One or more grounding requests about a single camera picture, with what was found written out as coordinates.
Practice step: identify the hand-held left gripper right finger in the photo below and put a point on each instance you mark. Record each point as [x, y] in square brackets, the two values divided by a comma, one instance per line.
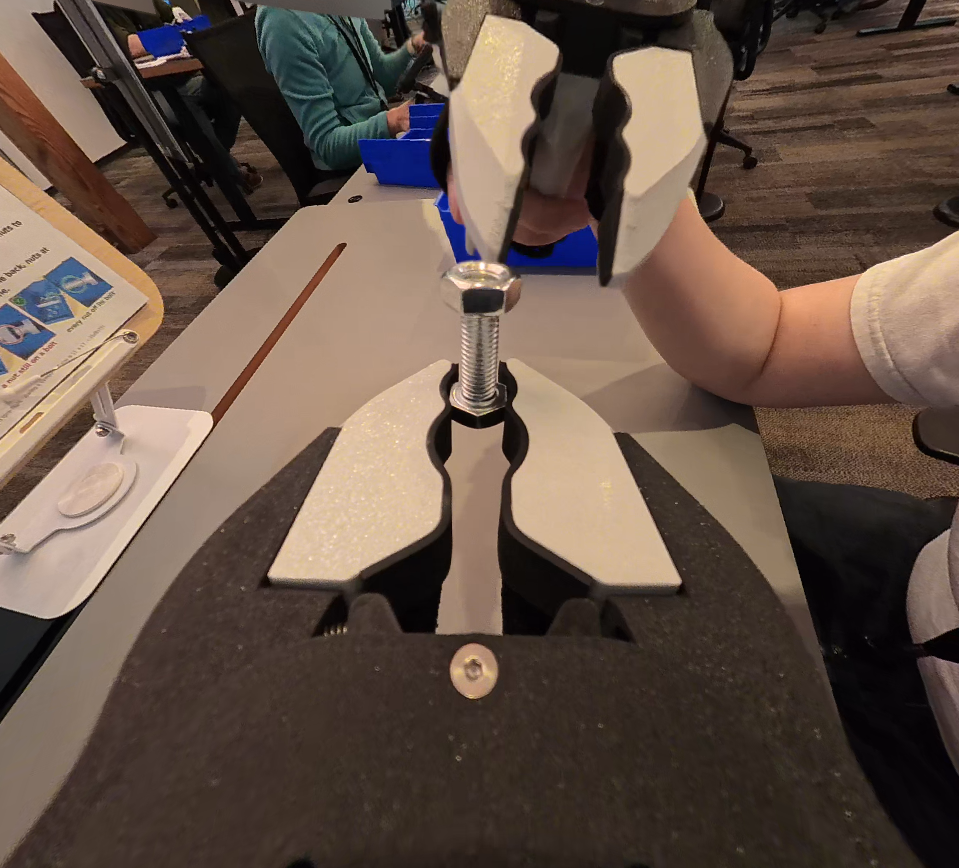
[592, 500]

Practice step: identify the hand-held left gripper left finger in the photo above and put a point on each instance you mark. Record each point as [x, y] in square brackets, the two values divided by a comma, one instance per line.
[367, 493]

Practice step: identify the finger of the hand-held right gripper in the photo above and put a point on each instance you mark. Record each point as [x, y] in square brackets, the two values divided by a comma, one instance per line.
[490, 133]
[660, 149]

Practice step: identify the blue plastic bin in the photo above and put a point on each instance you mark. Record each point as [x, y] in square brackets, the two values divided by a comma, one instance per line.
[396, 168]
[573, 257]
[160, 43]

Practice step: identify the steel hex nut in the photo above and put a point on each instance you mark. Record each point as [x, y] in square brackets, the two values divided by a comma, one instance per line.
[479, 298]

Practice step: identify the steel hex bolt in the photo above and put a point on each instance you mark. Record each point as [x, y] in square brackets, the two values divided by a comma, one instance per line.
[479, 359]

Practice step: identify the person's right forearm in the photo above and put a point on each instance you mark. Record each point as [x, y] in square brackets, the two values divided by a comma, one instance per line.
[704, 314]

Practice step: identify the person's right hand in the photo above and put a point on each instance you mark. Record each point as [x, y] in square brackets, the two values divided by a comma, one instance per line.
[558, 220]

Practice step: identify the black pole stand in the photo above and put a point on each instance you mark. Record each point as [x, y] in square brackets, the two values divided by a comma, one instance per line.
[710, 208]

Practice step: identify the white stand base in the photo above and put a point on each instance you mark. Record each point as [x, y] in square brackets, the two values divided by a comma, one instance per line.
[149, 448]

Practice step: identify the black office chair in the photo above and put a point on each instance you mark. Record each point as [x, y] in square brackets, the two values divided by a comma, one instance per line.
[247, 104]

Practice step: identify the person's dark trousers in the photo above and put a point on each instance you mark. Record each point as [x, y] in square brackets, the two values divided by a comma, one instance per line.
[846, 583]

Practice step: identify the black metal stand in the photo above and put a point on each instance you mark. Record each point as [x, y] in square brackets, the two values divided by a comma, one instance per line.
[182, 187]

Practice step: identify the white page holder bar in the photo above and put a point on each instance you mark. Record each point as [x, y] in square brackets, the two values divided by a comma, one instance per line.
[59, 377]

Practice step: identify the black chair armrest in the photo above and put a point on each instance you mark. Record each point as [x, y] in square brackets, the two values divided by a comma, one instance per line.
[940, 432]

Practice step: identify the printed instruction sheet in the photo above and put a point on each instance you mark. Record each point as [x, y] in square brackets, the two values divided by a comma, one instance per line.
[45, 268]

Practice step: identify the brown wooden post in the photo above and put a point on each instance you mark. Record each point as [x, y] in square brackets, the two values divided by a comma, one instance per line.
[66, 163]

